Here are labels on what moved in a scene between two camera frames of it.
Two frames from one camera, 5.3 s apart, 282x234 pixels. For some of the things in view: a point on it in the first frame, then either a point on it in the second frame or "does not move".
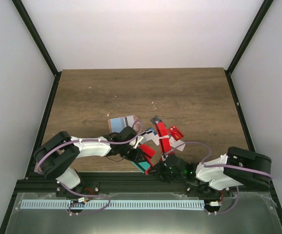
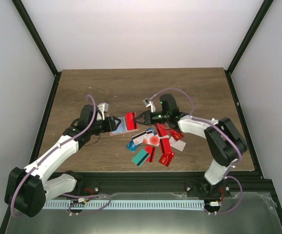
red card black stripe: [147, 171] → [130, 120]
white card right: [174, 144] does not move
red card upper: [165, 143] does not move
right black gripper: [159, 172] → [146, 113]
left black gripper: [136, 157] → [111, 126]
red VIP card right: [175, 132] does not move
